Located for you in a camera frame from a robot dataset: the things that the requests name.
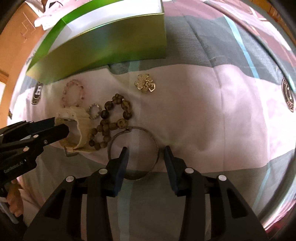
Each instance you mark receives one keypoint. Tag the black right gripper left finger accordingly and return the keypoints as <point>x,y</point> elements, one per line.
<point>60,216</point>

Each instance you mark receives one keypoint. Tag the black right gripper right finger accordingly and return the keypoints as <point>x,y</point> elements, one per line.
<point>231,216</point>

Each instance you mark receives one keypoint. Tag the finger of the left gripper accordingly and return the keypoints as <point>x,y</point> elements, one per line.
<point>44,137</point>
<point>22,129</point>

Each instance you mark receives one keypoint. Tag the cream white wristwatch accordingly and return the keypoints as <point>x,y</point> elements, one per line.
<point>78,138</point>

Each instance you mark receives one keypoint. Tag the silver metal bangle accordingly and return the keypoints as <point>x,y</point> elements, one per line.
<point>143,151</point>

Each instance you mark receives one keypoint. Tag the person's left hand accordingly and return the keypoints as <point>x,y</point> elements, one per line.
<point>14,199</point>

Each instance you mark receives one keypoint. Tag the wooden wardrobe door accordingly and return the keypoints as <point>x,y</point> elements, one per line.
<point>18,39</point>

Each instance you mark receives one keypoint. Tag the gold filigree brooch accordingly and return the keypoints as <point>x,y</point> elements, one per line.
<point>144,83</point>

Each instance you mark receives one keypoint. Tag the green cardboard box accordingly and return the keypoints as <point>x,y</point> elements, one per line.
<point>100,33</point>

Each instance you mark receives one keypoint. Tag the pink grey patchwork bedsheet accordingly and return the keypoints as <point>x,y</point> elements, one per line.
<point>224,103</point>

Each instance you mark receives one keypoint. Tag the pink quilted jacket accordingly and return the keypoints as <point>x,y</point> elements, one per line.
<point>54,11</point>

